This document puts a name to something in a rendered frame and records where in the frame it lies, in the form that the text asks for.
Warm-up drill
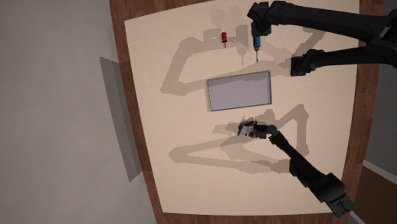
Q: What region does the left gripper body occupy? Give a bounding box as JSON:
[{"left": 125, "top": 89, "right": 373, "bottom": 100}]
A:
[{"left": 253, "top": 121, "right": 258, "bottom": 138}]

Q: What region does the red hand screwdriver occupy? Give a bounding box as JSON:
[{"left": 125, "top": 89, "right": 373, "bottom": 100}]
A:
[{"left": 221, "top": 32, "right": 227, "bottom": 44}]

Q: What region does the grey metal bracket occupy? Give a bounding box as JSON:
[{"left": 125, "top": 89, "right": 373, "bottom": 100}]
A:
[{"left": 238, "top": 125, "right": 251, "bottom": 137}]

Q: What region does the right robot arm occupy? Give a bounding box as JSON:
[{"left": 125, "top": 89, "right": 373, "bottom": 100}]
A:
[{"left": 247, "top": 1, "right": 397, "bottom": 76}]

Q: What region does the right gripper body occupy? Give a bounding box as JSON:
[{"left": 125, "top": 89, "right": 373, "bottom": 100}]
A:
[{"left": 251, "top": 22, "right": 271, "bottom": 37}]

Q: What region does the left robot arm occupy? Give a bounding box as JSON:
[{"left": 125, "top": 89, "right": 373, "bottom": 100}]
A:
[{"left": 256, "top": 124, "right": 356, "bottom": 218}]

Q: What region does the blue electric screwdriver barrel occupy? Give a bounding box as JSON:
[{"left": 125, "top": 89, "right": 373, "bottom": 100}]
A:
[{"left": 253, "top": 36, "right": 261, "bottom": 52}]

